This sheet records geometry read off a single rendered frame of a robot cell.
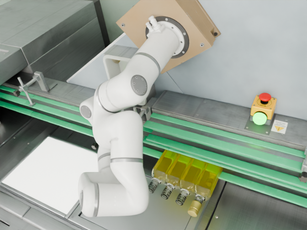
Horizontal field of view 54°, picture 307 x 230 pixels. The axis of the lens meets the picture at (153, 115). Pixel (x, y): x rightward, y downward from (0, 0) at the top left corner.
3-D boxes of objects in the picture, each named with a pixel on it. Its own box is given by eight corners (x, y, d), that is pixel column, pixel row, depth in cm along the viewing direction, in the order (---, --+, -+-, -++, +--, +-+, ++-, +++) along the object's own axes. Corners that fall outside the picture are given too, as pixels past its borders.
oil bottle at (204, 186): (213, 156, 120) (192, 199, 107) (213, 147, 116) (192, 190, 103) (227, 160, 118) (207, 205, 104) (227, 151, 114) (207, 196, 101)
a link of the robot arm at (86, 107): (112, 126, 102) (103, 143, 108) (129, 113, 110) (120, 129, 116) (80, 98, 104) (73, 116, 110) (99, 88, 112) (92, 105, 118)
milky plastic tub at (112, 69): (123, 87, 139) (113, 98, 134) (113, 44, 125) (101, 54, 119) (156, 95, 132) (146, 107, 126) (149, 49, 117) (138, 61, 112)
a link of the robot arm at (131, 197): (103, 157, 72) (102, 220, 68) (157, 158, 76) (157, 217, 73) (95, 162, 84) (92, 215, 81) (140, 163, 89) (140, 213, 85)
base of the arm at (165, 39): (137, 21, 99) (113, 46, 90) (166, 6, 90) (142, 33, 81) (163, 58, 105) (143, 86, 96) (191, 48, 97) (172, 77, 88)
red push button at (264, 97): (256, 105, 103) (257, 97, 100) (259, 98, 105) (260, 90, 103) (268, 107, 101) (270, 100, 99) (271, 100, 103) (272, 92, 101)
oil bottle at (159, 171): (174, 144, 127) (150, 182, 114) (173, 135, 124) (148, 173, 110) (186, 148, 125) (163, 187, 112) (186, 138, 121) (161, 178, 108)
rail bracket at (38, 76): (52, 85, 162) (21, 110, 148) (40, 58, 151) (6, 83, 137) (58, 86, 160) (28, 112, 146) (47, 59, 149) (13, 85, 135)
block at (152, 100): (153, 113, 131) (145, 123, 127) (150, 96, 125) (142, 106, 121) (160, 115, 130) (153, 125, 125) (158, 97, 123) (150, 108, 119)
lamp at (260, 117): (253, 119, 105) (251, 124, 103) (254, 109, 102) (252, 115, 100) (266, 122, 103) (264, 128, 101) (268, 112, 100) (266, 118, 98)
